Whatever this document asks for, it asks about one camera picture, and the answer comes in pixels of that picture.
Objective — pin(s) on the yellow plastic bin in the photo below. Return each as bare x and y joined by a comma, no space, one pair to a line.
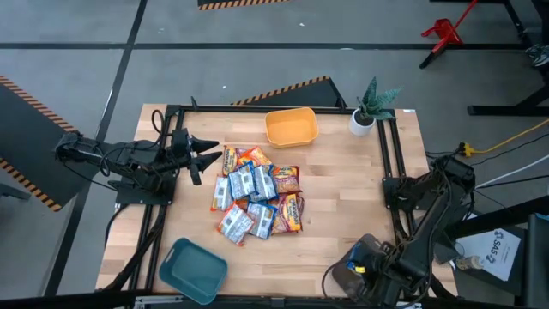
291,129

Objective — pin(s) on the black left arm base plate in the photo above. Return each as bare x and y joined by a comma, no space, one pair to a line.
128,197

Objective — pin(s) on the snake plant in white pot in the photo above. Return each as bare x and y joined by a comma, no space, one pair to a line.
361,124

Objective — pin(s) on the person's shoe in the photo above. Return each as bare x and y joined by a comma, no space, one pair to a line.
540,55

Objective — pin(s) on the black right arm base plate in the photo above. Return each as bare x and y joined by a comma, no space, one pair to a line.
392,193

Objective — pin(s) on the black table leg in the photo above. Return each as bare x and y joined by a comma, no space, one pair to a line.
516,23

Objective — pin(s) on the large hazard-striped black mat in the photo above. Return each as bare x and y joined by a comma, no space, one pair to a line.
25,141

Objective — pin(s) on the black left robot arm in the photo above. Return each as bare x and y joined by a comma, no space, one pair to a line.
128,156

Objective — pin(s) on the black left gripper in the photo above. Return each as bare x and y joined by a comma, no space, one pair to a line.
180,150

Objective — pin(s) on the black side table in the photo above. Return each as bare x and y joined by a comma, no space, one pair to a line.
506,214

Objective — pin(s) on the silver metal bracket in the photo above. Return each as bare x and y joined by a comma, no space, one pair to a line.
158,300

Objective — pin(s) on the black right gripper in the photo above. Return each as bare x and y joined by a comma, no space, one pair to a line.
373,270

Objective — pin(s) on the small tan bottle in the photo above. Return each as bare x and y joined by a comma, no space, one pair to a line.
469,262

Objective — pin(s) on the orange Maruchan ramen pack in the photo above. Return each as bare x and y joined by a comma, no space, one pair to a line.
221,194
235,224
243,203
256,156

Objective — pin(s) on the red Maruchan ramen pack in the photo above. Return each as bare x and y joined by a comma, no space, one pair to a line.
287,180
229,161
289,214

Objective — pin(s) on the blue Maruchan ramen pack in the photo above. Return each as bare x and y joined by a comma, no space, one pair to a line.
261,219
263,184
241,182

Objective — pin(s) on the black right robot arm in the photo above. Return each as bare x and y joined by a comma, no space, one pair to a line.
422,232

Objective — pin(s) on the teal plastic bin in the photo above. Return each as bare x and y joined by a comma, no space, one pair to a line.
193,270

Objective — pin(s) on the white printed paper sheet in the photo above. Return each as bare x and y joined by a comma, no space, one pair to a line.
497,253

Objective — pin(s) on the red and black floor stand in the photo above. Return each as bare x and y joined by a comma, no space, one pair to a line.
444,32

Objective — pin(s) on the black stand foot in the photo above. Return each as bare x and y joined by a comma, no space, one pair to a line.
506,110

